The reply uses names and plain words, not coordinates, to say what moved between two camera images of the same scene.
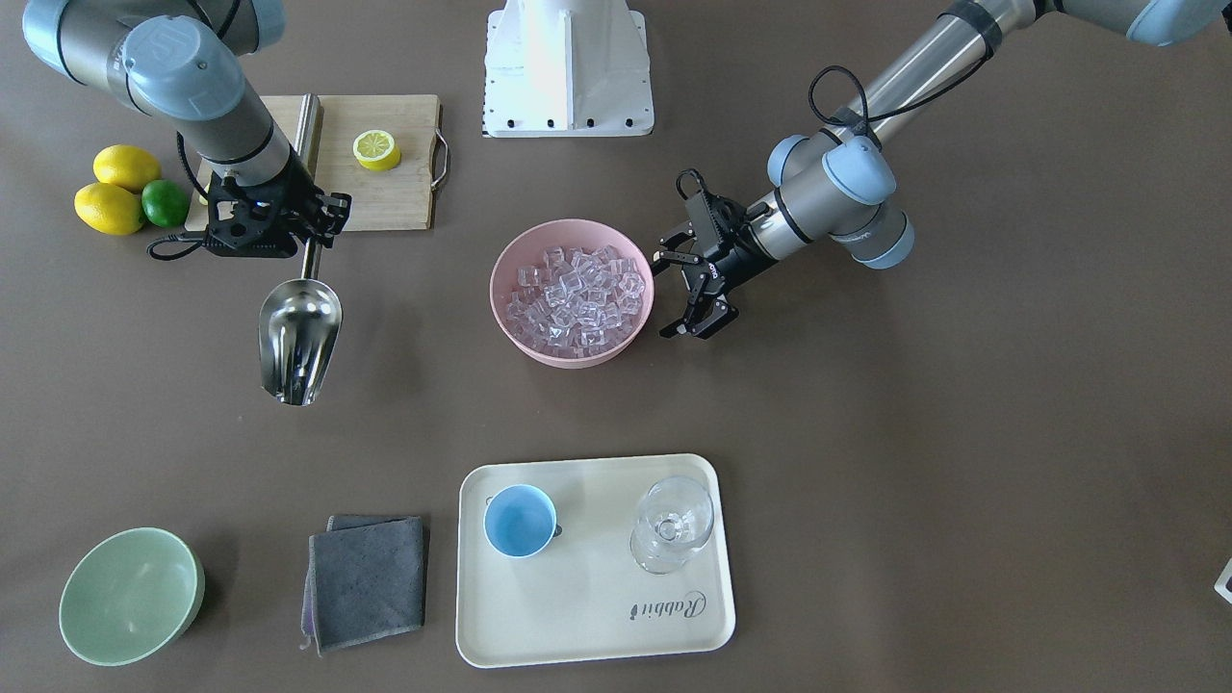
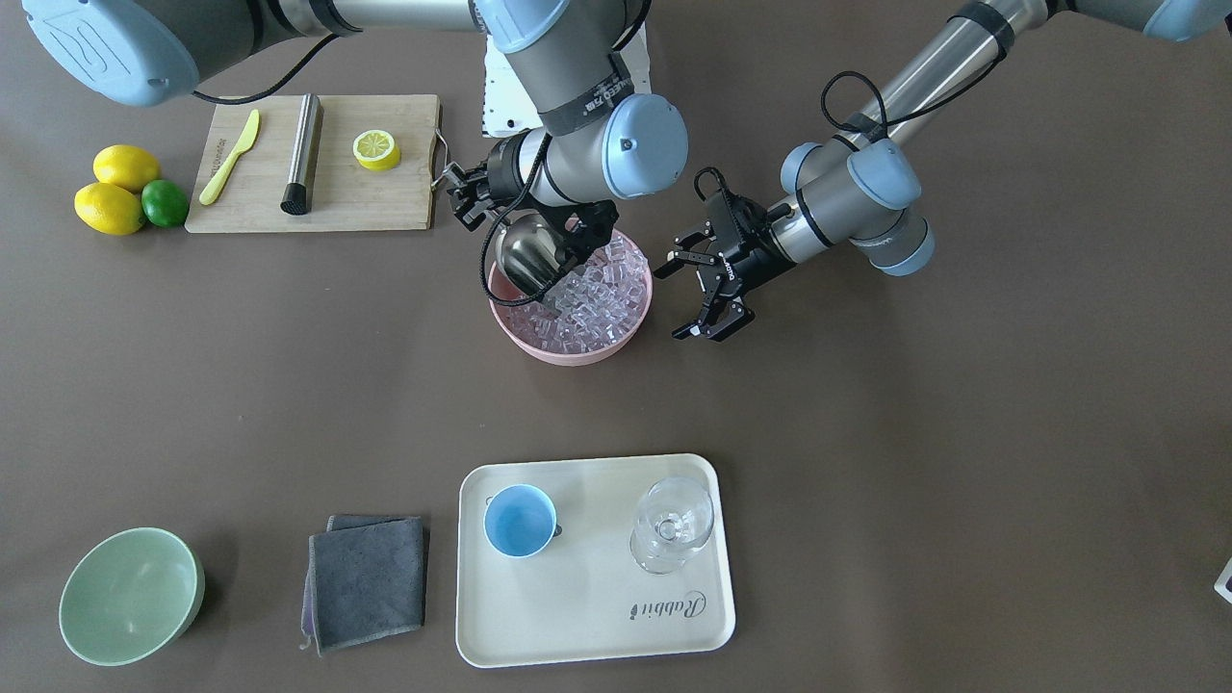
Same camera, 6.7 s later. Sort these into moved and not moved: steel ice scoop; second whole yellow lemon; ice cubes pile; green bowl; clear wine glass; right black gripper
Moved: steel ice scoop; right black gripper
Not moved: second whole yellow lemon; green bowl; ice cubes pile; clear wine glass
